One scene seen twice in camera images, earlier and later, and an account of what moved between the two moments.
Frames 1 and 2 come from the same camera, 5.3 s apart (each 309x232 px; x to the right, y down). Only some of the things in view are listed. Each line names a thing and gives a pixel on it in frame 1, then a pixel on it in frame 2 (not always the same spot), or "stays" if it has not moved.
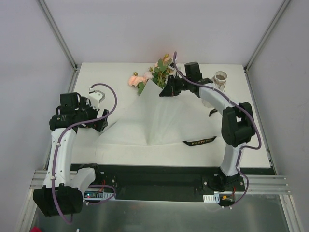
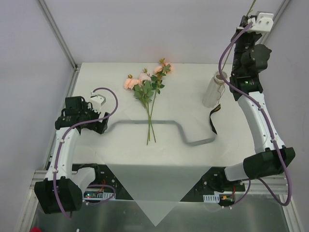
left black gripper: x=95 y=117 stays
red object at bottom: x=35 y=229 stays
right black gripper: x=174 y=85 → x=243 y=21
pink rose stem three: x=135 y=80 → x=145 y=77
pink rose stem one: x=160 y=73 → x=249 y=10
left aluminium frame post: x=76 y=66 stays
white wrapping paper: x=152 y=119 → x=159 y=155
